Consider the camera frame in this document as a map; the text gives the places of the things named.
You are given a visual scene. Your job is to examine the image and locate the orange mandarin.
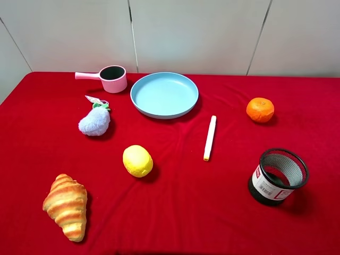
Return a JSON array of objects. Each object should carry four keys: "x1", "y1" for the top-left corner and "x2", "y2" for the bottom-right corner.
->
[{"x1": 246, "y1": 97, "x2": 275, "y2": 123}]

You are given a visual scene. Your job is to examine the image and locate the light blue plate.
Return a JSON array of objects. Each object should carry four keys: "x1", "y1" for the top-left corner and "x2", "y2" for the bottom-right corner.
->
[{"x1": 130, "y1": 72, "x2": 199, "y2": 120}]

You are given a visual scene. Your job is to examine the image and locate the cream marker pen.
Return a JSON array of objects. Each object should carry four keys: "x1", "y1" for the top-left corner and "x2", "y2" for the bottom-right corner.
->
[{"x1": 203, "y1": 115, "x2": 217, "y2": 161}]

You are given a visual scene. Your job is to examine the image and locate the yellow lemon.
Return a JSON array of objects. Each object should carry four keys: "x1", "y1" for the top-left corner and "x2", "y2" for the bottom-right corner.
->
[{"x1": 123, "y1": 145, "x2": 153, "y2": 177}]

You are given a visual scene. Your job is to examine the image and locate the pink toy saucepan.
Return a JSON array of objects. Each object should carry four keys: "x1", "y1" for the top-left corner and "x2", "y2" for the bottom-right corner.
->
[{"x1": 75, "y1": 65, "x2": 128, "y2": 94}]

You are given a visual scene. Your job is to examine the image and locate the red tablecloth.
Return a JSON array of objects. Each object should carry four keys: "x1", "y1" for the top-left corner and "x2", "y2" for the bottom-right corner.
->
[{"x1": 1, "y1": 72, "x2": 339, "y2": 254}]

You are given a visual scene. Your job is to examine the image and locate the black mesh pen holder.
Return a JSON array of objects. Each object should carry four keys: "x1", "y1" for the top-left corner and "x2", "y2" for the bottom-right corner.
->
[{"x1": 248, "y1": 148, "x2": 309, "y2": 206}]

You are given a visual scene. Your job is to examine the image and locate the toy croissant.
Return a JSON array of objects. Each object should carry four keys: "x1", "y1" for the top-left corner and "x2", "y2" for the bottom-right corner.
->
[{"x1": 42, "y1": 174, "x2": 88, "y2": 242}]

